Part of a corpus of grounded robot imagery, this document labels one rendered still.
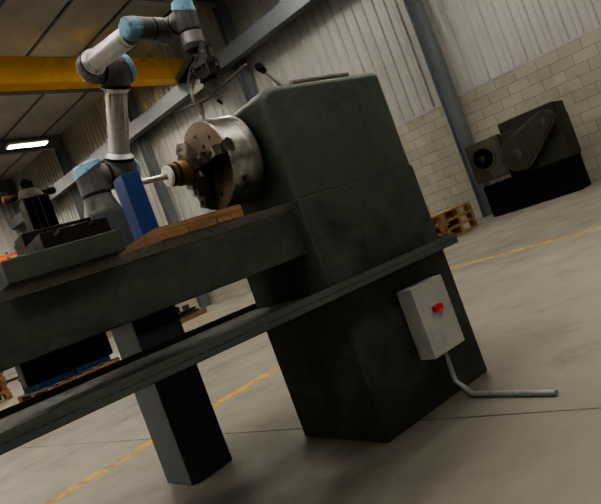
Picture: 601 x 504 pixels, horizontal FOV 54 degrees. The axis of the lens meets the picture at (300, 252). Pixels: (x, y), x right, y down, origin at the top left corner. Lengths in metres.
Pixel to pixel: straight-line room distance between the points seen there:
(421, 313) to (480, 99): 10.23
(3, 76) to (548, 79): 10.64
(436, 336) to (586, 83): 9.70
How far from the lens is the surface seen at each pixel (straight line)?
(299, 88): 2.11
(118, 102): 2.49
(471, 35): 12.30
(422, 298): 2.11
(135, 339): 2.35
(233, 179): 1.93
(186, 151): 2.09
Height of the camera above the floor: 0.71
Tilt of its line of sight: level
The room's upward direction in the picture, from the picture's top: 20 degrees counter-clockwise
